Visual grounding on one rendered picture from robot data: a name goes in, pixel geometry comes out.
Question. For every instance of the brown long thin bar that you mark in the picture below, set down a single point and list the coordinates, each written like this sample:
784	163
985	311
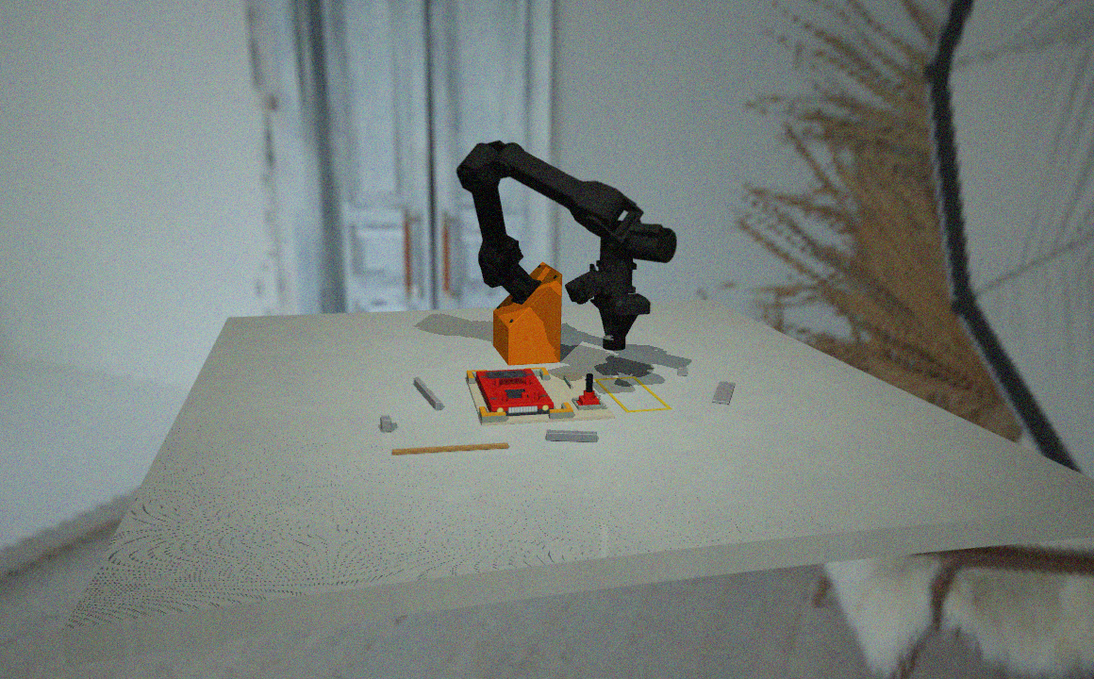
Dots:
415	451

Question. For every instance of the grey flat bar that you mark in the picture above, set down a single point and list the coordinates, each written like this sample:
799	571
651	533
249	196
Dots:
724	392

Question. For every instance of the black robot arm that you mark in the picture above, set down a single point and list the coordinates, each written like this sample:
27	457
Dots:
593	204

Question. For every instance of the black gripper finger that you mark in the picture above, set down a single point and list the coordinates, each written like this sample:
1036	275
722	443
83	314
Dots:
607	324
620	326

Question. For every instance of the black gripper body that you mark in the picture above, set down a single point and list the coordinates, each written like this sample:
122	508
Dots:
619	273

